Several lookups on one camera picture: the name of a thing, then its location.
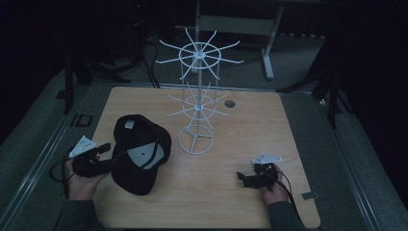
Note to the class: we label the person's right hand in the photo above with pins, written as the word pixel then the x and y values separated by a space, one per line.
pixel 275 189

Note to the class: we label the grey tape strip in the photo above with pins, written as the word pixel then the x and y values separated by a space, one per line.
pixel 310 195

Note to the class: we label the black tripod stand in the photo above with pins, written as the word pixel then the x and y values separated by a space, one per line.
pixel 324 86
pixel 83 69

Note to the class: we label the person's left hand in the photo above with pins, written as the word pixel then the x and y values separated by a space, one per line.
pixel 81 183

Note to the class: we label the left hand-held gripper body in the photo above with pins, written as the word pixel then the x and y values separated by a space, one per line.
pixel 84 158

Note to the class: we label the black floor bracket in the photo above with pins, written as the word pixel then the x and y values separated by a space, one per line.
pixel 81 120

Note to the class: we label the black baseball cap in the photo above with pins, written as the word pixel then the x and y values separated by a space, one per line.
pixel 141 154

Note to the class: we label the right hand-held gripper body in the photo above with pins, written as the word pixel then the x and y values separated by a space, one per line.
pixel 263 171

